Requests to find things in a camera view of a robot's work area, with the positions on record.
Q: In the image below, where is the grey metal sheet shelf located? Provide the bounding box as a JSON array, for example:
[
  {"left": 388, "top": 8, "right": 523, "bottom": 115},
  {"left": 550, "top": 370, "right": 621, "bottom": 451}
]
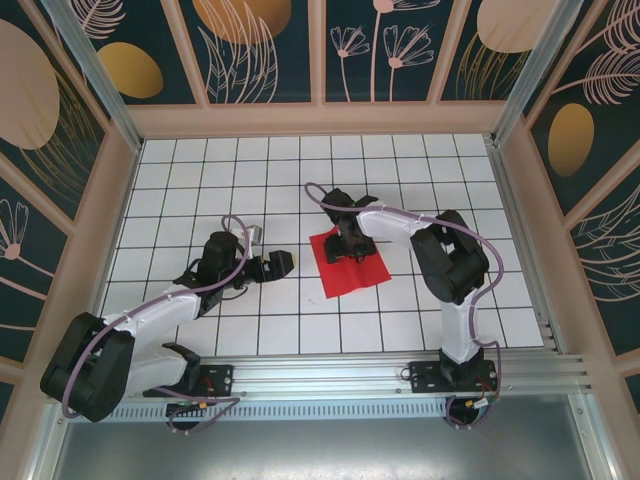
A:
[{"left": 49, "top": 419, "right": 601, "bottom": 480}]

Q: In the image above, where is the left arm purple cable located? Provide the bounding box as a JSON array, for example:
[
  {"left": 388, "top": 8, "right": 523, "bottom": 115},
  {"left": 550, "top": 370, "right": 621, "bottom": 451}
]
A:
[{"left": 59, "top": 214, "right": 251, "bottom": 436}]

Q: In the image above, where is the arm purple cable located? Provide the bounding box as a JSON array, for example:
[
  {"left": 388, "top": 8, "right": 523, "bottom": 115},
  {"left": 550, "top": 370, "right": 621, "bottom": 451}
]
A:
[
  {"left": 303, "top": 182, "right": 504, "bottom": 432},
  {"left": 59, "top": 214, "right": 251, "bottom": 436}
]

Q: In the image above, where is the long aluminium mounting rail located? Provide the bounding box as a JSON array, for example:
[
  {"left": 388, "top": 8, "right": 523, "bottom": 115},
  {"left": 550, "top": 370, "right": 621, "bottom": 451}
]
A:
[{"left": 47, "top": 352, "right": 599, "bottom": 401}]

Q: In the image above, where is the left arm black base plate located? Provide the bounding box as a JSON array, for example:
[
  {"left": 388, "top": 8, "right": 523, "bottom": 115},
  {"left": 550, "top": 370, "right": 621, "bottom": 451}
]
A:
[{"left": 143, "top": 363, "right": 235, "bottom": 399}]

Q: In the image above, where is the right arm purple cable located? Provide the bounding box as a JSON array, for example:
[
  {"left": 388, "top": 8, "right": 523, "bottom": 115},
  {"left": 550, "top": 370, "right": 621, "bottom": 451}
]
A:
[{"left": 303, "top": 182, "right": 504, "bottom": 432}]

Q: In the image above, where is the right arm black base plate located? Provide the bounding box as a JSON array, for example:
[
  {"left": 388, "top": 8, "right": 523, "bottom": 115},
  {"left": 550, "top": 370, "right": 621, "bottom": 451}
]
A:
[{"left": 402, "top": 359, "right": 501, "bottom": 396}]

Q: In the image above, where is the perforated metal cable tray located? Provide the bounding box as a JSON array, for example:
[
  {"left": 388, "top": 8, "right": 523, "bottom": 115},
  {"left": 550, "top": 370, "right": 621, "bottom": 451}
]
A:
[{"left": 69, "top": 402, "right": 451, "bottom": 422}]

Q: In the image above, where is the aluminium side rail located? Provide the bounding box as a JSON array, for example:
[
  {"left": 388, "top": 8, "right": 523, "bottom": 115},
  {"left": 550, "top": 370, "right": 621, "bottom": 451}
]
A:
[{"left": 485, "top": 134, "right": 569, "bottom": 357}]

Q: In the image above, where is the aluminium corner post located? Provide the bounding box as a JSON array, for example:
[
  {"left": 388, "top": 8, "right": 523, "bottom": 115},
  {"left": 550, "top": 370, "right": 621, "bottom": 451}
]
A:
[
  {"left": 489, "top": 0, "right": 586, "bottom": 147},
  {"left": 39, "top": 0, "right": 145, "bottom": 154}
]

